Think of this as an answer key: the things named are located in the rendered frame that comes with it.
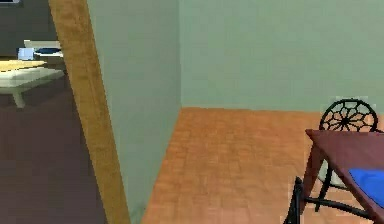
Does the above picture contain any white bed yellow cover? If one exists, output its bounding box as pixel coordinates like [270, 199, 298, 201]
[0, 59, 66, 109]

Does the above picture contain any dark red wooden table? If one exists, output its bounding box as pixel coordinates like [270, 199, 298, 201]
[300, 128, 384, 224]

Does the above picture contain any black round-back metal chair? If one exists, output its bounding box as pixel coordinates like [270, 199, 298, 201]
[314, 98, 384, 213]

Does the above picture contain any white table with blue top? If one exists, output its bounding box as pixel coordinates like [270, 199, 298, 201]
[23, 39, 64, 58]

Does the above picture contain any pale blue box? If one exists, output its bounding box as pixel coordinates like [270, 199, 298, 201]
[17, 47, 35, 61]

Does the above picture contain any blue cloth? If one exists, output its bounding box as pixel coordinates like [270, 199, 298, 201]
[348, 167, 384, 208]

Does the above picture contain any brown wooden door frame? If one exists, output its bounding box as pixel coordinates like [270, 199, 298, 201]
[48, 0, 132, 224]

